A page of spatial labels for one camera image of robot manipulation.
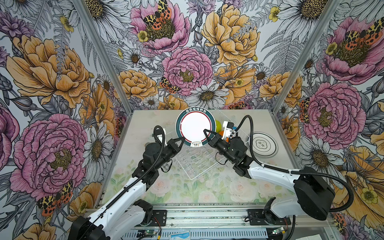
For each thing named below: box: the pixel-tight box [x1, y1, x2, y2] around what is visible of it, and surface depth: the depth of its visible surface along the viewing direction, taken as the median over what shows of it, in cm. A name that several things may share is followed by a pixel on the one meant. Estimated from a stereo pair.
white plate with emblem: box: [248, 131, 279, 159], surface depth 101 cm
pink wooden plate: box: [175, 106, 217, 148], surface depth 76 cm
